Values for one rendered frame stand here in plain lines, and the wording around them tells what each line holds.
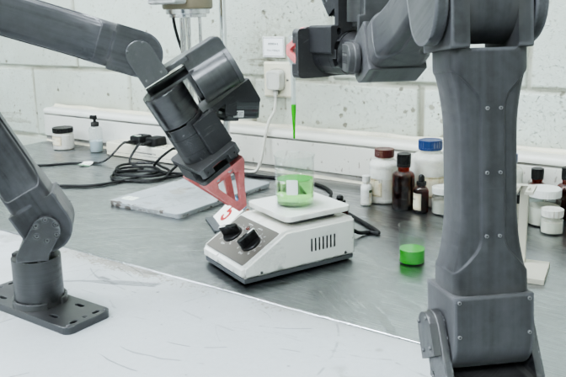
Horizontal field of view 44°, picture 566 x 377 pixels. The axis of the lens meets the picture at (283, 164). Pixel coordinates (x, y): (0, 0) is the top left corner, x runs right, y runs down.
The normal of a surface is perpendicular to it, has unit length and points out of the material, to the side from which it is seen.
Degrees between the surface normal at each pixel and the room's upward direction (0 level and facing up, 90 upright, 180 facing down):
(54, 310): 0
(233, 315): 0
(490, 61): 83
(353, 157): 90
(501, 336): 83
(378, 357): 0
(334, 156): 90
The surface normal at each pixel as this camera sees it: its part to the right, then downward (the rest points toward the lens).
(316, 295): -0.02, -0.98
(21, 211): 0.24, 0.20
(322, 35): -0.85, 0.13
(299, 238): 0.54, 0.17
